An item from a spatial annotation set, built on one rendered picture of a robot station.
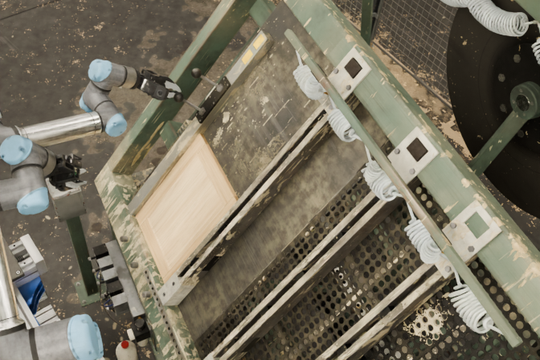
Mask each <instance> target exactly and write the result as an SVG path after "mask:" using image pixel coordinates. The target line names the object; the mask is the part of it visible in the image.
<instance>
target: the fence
mask: <svg viewBox="0 0 540 360"><path fill-rule="evenodd" d="M260 35H262V36H263V37H264V41H263V42H262V43H261V44H260V46H259V47H258V48H257V50H256V49H255V47H254V46H253V43H254V42H255V41H256V40H257V39H258V38H259V36H260ZM274 42H275V41H274V39H273V38H272V36H271V35H270V34H269V33H268V32H266V31H260V33H259V34H258V35H257V36H256V37H255V39H254V40H253V41H252V43H251V44H250V46H249V47H248V48H247V50H246V51H245V52H244V53H243V54H242V56H241V57H240V58H239V60H238V61H237V63H236V64H235V66H234V67H233V68H232V69H231V70H230V72H229V73H228V74H227V79H228V80H229V82H230V84H231V86H230V87H229V89H228V90H227V91H226V93H225V94H224V95H223V97H222V98H221V99H220V101H219V102H218V104H217V105H216V106H215V107H214V108H213V109H212V111H211V112H210V113H209V115H208V116H207V118H206V119H205V120H204V122H203V123H202V124H200V123H199V122H198V120H197V118H196V117H195V118H194V119H193V120H192V122H191V123H190V124H189V126H188V127H187V128H186V130H185V131H184V132H183V134H182V135H181V136H180V138H179V139H178V140H177V141H176V143H175V144H174V146H173V147H172V148H171V149H170V151H169V152H168V154H167V155H166V156H165V157H164V158H163V160H162V161H161V163H160V164H159V165H158V167H157V168H156V169H155V171H154V172H153V173H152V174H151V175H150V177H149V178H148V180H147V181H146V182H145V184H144V185H143V187H142V188H141V189H140V190H139V191H138V192H137V194H136V195H135V197H134V198H133V200H132V201H131V202H130V204H129V205H128V206H127V207H128V209H129V213H130V214H131V215H134V216H136V215H137V213H138V212H139V211H140V209H141V208H142V207H143V206H144V205H145V203H146V202H147V201H148V199H149V198H150V197H151V195H152V194H153V193H154V191H155V190H156V189H157V188H158V187H159V185H160V184H161V183H162V181H163V180H164V179H165V177H166V176H167V174H168V173H169V172H170V171H171V170H172V169H173V167H174V166H175V165H176V163H177V162H178V160H179V159H180V158H181V157H182V155H183V154H184V153H185V152H186V151H187V149H188V148H189V147H190V145H191V144H192V143H193V141H194V140H195V138H196V137H197V136H198V135H199V134H200V133H201V134H204V132H205V131H206V130H207V128H208V127H209V126H210V124H211V123H212V121H213V120H214V119H215V118H216V117H217V116H218V115H219V113H220V112H221V110H222V109H223V108H224V106H225V105H226V104H227V102H228V101H229V100H230V99H231V98H232V96H233V95H234V94H235V92H236V91H237V90H238V88H239V87H240V86H241V84H242V83H243V82H244V81H245V80H246V79H247V77H248V76H249V75H250V73H251V72H252V70H253V69H254V68H255V67H256V65H257V64H258V63H259V62H260V61H261V59H262V58H263V57H264V55H265V54H266V53H267V51H268V50H269V48H270V47H271V46H272V45H273V44H274ZM249 49H250V50H251V52H252V54H253V55H252V57H251V58H250V59H249V60H248V61H247V62H246V64H244V62H243V61H242V58H243V57H244V56H245V55H246V53H247V52H248V50H249Z"/></svg>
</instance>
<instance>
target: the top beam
mask: <svg viewBox="0 0 540 360"><path fill-rule="evenodd" d="M284 2H285V3H286V5H287V6H288V8H289V9H290V10H291V11H292V12H293V14H294V15H295V16H296V17H297V19H298V20H299V22H300V23H301V25H302V26H303V27H304V28H305V29H306V31H307V32H308V33H309V35H310V36H311V37H312V39H313V40H314V42H315V43H316V44H317V45H318V46H319V48H320V49H321V51H322V52H323V53H324V54H325V56H326V57H327V59H328V60H329V61H330V62H331V64H332V65H333V66H334V68H336V67H337V65H339V63H340V62H341V61H342V60H343V59H344V58H345V56H346V55H347V54H348V53H349V52H350V50H351V49H352V48H353V47H354V48H355V49H356V50H357V51H358V53H359V54H360V55H361V57H362V58H363V59H364V60H365V61H366V62H367V64H368V65H369V66H370V68H371V69H372V70H371V71H370V72H369V74H368V75H367V76H366V77H365V78H364V80H363V81H362V82H361V83H360V84H359V85H358V86H357V87H356V88H355V89H354V90H353V93H354V94H355V96H356V97H357V98H358V99H359V100H360V102H361V103H362V105H363V106H364V107H365V109H366V110H367V111H368V113H369V114H370V115H371V116H372V117H373V119H374V120H375V122H376V123H377V124H378V126H379V127H380V129H381V130H382V131H383V132H384V133H385V134H386V136H387V137H388V139H389V140H390V141H391V143H392V144H393V146H394V147H395V148H396V147H397V146H398V145H399V144H400V143H401V142H402V141H403V140H404V139H405V138H406V137H407V135H408V134H409V133H410V132H411V131H412V130H414V129H415V127H417V126H418V127H419V128H420V129H421V131H422V132H423V133H424V135H425V136H426V137H427V139H428V140H429V141H430V142H431V143H432V144H433V145H434V147H435V148H436V149H437V150H438V152H439V154H438V155H437V156H436V157H435V158H434V159H433V160H432V161H431V162H430V163H429V164H428V165H427V166H426V167H425V168H424V169H423V170H421V171H420V172H419V173H418V174H417V175H416V176H417V177H418V178H419V180H420V181H421V182H422V183H423V185H424V186H425V187H426V188H427V190H428V191H429V193H430V194H431V195H432V197H433V198H434V199H435V200H436V202H437V203H438V204H439V206H440V207H441V208H442V210H443V211H444V213H445V214H446V215H447V216H448V217H449V219H450V220H451V221H453V220H454V218H455V217H457V216H458V214H460V213H461V212H462V211H463V210H464V209H465V208H466V207H468V206H469V205H470V204H471V203H472V202H473V201H475V200H477V201H478V202H479V203H480V204H481V205H482V206H483V207H484V209H485V210H486V211H487V212H488V214H489V215H490V216H491V218H492V219H493V220H494V222H495V223H496V224H497V225H498V226H499V228H500V229H501V230H502V232H501V233H499V234H498V235H497V236H496V237H495V238H494V239H492V240H491V241H490V242H489V243H487V244H486V245H485V246H484V247H483V248H482V249H481V250H480V251H479V252H477V253H476V254H477V256H478V257H479V258H480V260H481V261H482V263H483V264H484V265H485V267H486V268H487V269H488V270H489V271H490V273H491V274H492V275H493V277H494V278H495V280H496V281H497V283H498V284H499V285H500V286H501V287H502V288H503V290H504V291H505V293H506V294H507V295H508V297H509V298H510V300H511V301H512V302H513V303H514V304H515V305H516V307H517V308H518V310H519V311H520V312H521V314H522V315H523V317H524V318H525V319H526V320H527V321H528V322H529V324H530V325H531V327H532V328H533V329H534V331H535V332H536V334H537V335H538V336H539V337H540V252H539V250H538V249H537V248H536V247H535V246H534V245H533V244H532V242H531V241H530V240H529V239H528V237H527V236H526V235H525V234H524V232H523V231H522V230H521V229H520V227H519V226H518V225H517V224H516V223H515V222H514V221H513V219H512V218H511V217H510V216H509V214H508V213H507V212H506V211H505V209H504V208H503V207H502V206H501V204H500V203H499V202H498V201H497V200H496V199H495V198H494V197H493V195H492V194H491V193H490V192H489V190H488V189H487V188H486V187H485V185H484V184H483V183H482V182H481V180H480V179H479V178H478V177H477V176H476V175H475V174H474V172H473V171H472V170H471V169H470V167H469V166H468V165H467V164H466V162H465V161H464V160H463V158H462V157H461V156H460V155H459V154H458V153H457V152H456V151H455V149H454V148H453V147H452V146H451V144H450V143H449V142H448V141H447V139H446V138H445V137H444V135H443V134H442V133H441V132H440V131H439V130H438V129H437V128H436V126H435V125H434V124H433V123H432V121H431V120H430V119H429V118H428V116H427V115H426V114H425V113H424V111H423V110H422V109H421V108H420V107H419V106H418V105H417V103H416V102H415V101H414V100H413V99H412V97H411V96H410V95H409V93H408V92H407V91H406V90H405V88H404V87H403V86H402V85H401V83H400V82H398V81H397V79H396V78H395V77H394V76H393V74H392V73H391V72H390V70H389V69H388V68H387V67H386V65H385V64H384V63H383V62H382V60H381V59H380V58H379V57H378V56H377V55H376V54H375V53H374V51H373V50H372V49H371V48H370V46H369V45H368V44H367V43H366V41H365V40H364V39H363V38H362V36H361V35H360V34H359V33H358V32H357V31H356V30H355V28H354V27H353V26H352V25H351V23H350V22H349V21H348V20H347V18H346V17H345V16H344V15H343V13H342V12H341V11H340V10H339V9H338V8H337V7H336V5H335V4H334V3H333V2H332V0H284ZM465 224H466V226H467V227H468V228H469V230H470V231H471V232H472V233H473V234H474V236H475V237H476V238H477V239H478V238H479V237H480V236H482V235H483V234H484V233H485V232H486V231H487V230H488V229H490V227H489V226H488V225H487V223H486V222H485V221H484V220H483V219H482V218H481V216H480V215H479V214H478V213H477V212H476V213H475V214H474V215H472V216H471V217H470V218H469V219H468V220H467V221H466V222H465Z"/></svg>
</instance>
